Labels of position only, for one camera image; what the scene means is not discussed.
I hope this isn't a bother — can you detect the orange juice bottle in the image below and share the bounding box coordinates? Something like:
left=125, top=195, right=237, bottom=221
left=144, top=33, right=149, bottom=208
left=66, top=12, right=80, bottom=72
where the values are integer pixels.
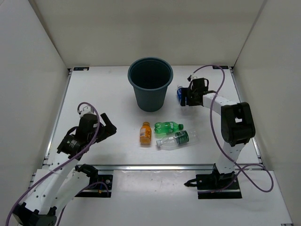
left=139, top=121, right=151, bottom=145

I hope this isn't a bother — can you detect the blue label water bottle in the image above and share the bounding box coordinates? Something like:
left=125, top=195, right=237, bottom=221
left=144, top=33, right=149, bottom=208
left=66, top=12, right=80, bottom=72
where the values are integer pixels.
left=176, top=85, right=182, bottom=103

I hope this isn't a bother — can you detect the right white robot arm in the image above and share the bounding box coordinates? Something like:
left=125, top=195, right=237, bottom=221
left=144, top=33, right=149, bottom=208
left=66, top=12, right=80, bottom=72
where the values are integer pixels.
left=180, top=76, right=255, bottom=190

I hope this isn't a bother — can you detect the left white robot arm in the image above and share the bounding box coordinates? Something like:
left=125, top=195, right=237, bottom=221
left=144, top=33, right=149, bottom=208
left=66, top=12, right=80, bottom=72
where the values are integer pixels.
left=12, top=113, right=117, bottom=226

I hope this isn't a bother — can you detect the dark green plastic bin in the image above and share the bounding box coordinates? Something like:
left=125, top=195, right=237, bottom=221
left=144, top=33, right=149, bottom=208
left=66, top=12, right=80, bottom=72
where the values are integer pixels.
left=127, top=57, right=174, bottom=112

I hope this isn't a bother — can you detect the right black table label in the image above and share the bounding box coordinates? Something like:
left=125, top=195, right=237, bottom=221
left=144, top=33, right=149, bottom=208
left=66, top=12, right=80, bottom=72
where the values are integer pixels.
left=212, top=65, right=229, bottom=70

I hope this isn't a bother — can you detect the black table label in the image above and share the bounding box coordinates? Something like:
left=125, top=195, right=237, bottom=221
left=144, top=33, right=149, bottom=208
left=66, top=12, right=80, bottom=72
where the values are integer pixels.
left=212, top=65, right=229, bottom=70
left=73, top=67, right=89, bottom=71

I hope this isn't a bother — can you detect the green soda bottle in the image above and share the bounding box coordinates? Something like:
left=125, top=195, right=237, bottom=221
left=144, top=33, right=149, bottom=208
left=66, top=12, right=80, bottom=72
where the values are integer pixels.
left=154, top=121, right=184, bottom=134

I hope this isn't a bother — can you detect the green label clear bottle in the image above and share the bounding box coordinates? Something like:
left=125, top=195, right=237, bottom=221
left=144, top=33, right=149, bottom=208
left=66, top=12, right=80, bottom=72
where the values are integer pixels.
left=156, top=129, right=199, bottom=150

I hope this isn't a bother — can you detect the left black table label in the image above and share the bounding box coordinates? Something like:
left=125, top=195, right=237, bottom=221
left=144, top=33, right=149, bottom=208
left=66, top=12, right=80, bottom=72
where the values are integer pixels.
left=73, top=67, right=89, bottom=71

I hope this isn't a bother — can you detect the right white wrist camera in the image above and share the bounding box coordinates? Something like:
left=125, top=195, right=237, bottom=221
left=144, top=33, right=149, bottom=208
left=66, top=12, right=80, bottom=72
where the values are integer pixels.
left=187, top=74, right=198, bottom=81

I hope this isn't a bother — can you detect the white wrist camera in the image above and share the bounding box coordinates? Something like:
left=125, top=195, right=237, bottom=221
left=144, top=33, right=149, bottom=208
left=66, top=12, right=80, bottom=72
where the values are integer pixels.
left=78, top=105, right=94, bottom=118
left=187, top=74, right=198, bottom=81

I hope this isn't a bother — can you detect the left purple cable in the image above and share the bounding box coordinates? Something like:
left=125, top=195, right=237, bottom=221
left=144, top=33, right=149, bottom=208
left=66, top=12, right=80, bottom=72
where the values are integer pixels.
left=4, top=102, right=111, bottom=226

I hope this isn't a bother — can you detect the purple cable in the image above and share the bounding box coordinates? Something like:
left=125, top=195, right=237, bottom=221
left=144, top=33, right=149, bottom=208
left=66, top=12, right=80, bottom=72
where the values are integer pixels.
left=188, top=65, right=275, bottom=193
left=4, top=102, right=111, bottom=226

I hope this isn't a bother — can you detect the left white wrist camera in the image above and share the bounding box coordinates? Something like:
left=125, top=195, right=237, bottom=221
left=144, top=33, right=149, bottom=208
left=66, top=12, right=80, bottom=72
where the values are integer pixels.
left=78, top=105, right=94, bottom=118

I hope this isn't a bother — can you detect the aluminium table rail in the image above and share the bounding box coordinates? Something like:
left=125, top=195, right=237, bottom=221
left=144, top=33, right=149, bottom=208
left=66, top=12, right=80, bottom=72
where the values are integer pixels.
left=42, top=164, right=266, bottom=171

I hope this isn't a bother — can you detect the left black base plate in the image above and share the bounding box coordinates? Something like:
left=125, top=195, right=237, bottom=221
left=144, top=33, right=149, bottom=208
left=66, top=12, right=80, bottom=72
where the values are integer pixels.
left=75, top=170, right=113, bottom=198

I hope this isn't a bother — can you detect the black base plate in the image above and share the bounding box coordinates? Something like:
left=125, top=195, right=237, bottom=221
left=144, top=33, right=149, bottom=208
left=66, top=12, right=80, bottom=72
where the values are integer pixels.
left=196, top=174, right=242, bottom=200
left=75, top=170, right=113, bottom=198

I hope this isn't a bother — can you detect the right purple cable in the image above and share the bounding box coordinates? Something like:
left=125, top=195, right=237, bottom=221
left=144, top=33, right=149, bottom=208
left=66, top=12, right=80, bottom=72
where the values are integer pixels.
left=188, top=65, right=275, bottom=193

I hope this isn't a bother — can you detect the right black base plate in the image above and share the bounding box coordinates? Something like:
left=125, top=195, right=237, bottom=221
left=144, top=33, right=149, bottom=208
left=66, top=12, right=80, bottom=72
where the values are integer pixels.
left=196, top=174, right=242, bottom=200

